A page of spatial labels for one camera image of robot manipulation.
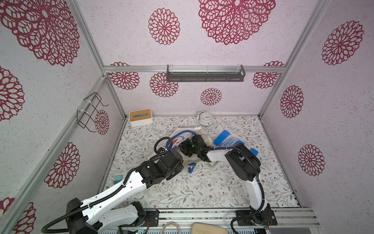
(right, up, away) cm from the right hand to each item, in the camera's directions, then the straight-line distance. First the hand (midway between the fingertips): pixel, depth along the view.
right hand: (175, 143), depth 95 cm
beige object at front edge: (+13, -37, -27) cm, 47 cm away
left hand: (+5, -10, -20) cm, 23 cm away
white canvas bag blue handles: (+4, +5, -6) cm, 9 cm away
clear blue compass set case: (+39, 0, +9) cm, 40 cm away
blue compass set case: (+54, -6, +5) cm, 55 cm away
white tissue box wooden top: (-29, +19, +21) cm, 41 cm away
